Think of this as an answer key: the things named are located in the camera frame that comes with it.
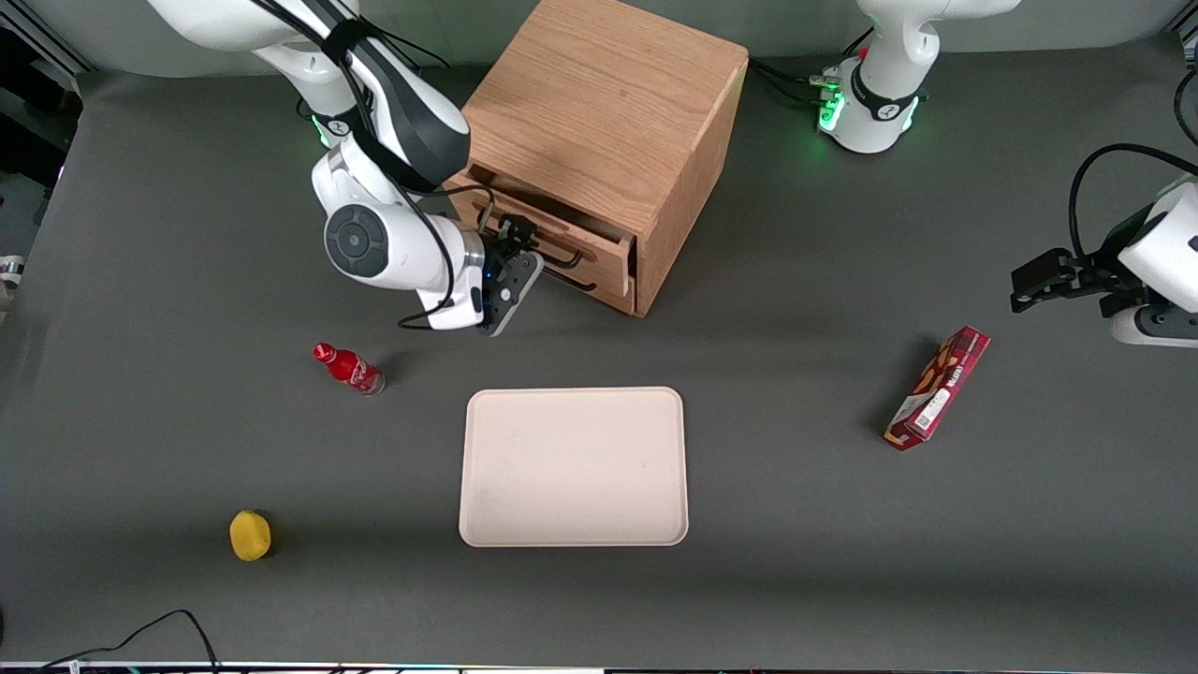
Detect wooden drawer with black handle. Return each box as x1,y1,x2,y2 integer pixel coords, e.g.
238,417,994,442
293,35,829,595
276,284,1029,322
449,165,639,317

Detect wooden drawer cabinet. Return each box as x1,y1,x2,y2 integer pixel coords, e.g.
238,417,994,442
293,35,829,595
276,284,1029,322
447,0,750,319

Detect small red bottle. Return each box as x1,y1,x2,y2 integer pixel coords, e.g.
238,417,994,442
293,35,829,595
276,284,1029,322
312,343,386,397

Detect red snack box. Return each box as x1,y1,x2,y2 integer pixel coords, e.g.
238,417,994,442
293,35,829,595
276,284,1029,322
884,326,991,452

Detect beige plastic tray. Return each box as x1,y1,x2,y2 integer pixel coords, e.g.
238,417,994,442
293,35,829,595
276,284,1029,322
459,387,690,549

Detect yellow lemon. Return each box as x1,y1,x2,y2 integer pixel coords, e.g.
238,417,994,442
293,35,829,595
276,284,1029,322
229,510,274,563

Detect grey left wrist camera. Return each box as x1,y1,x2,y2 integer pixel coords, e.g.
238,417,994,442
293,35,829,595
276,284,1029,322
1111,304,1198,349

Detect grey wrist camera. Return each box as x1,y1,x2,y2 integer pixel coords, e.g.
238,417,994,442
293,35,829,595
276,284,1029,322
1111,304,1198,349
482,251,545,338

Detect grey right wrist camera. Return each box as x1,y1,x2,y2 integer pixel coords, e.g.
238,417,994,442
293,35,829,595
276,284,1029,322
482,251,545,338

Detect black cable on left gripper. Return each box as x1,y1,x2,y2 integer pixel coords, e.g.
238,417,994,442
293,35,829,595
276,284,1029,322
1070,143,1198,263

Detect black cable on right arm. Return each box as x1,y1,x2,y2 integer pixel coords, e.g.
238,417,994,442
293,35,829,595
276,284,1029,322
248,0,497,330

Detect black cables at arm base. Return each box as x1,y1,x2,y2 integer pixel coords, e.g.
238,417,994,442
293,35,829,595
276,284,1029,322
747,28,876,111

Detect black cable on table edge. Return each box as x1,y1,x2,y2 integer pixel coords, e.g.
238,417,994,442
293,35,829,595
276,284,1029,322
37,609,222,671

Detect aluminium frame rail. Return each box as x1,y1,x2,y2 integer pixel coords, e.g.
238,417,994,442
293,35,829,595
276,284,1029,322
0,0,96,87

